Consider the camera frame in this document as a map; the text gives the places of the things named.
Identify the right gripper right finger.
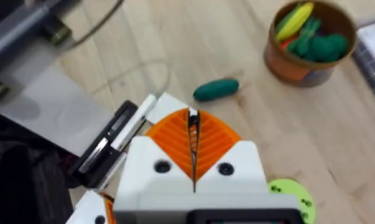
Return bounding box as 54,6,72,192
194,108,269,194

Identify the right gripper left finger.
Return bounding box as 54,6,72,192
114,107,196,211

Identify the green toy cucumber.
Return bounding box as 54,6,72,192
192,78,240,103

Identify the green disc with holes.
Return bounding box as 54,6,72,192
267,178,317,224

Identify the left wrist flat plate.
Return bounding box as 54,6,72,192
0,40,114,157

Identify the brown tub of toys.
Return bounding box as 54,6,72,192
263,0,358,88

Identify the clear plastic bag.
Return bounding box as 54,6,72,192
351,14,375,110

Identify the grey cable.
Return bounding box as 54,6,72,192
69,0,126,50

